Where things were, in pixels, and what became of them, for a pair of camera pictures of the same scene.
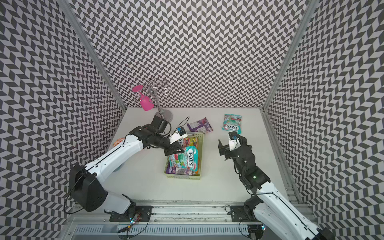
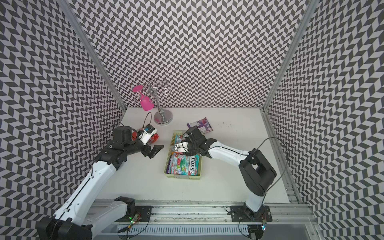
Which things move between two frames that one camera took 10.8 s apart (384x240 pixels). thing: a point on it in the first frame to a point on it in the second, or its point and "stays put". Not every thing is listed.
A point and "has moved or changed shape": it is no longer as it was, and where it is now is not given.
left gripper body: [162, 142] to [136, 146]
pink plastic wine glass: [147, 103] stays put
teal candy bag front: [188, 159] has moved or changed shape
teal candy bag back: [232, 122] has moved or changed shape
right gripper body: [233, 154] to [192, 146]
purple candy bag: [202, 125] stays put
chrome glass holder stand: [155, 87] stays put
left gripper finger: [175, 148] to [156, 149]
